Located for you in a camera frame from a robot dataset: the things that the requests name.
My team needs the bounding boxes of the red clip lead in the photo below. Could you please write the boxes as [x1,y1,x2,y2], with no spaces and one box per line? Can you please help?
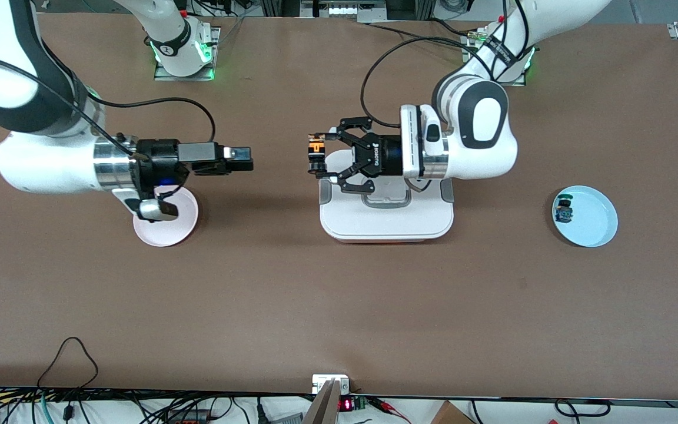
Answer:
[368,397,413,424]

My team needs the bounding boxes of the pink round plate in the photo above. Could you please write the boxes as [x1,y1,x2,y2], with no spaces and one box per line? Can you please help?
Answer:
[133,184,200,247]

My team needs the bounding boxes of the light blue round plate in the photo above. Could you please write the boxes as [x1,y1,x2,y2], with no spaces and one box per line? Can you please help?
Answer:
[552,185,619,248]

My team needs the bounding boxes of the black flat loop cable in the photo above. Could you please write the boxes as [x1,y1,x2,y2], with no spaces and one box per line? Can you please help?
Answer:
[553,399,611,417]

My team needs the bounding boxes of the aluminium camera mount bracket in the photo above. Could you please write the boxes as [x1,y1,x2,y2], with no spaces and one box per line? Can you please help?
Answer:
[302,374,352,424]

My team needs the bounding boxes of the brown cardboard box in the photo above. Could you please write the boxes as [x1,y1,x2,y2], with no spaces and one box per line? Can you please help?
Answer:
[430,400,476,424]

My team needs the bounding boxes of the thin black looped cable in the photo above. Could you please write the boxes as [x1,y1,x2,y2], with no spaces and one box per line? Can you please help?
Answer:
[36,336,100,390]

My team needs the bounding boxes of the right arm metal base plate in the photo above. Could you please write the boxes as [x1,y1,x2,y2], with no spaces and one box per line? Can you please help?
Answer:
[153,26,221,82]

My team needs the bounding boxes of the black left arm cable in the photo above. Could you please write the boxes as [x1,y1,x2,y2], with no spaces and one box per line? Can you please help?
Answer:
[360,0,529,128]

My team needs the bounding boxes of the white lidded box grey clips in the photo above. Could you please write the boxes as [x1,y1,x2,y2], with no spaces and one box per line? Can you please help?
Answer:
[318,148,455,244]

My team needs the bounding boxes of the black cable across table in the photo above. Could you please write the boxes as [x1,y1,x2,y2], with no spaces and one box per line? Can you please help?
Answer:
[357,20,482,52]

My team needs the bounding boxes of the blue green switch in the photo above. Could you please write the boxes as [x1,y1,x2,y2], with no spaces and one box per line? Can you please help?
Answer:
[555,194,576,224]

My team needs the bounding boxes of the orange push-button switch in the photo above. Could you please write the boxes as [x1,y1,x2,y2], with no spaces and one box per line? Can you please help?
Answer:
[307,134,330,178]

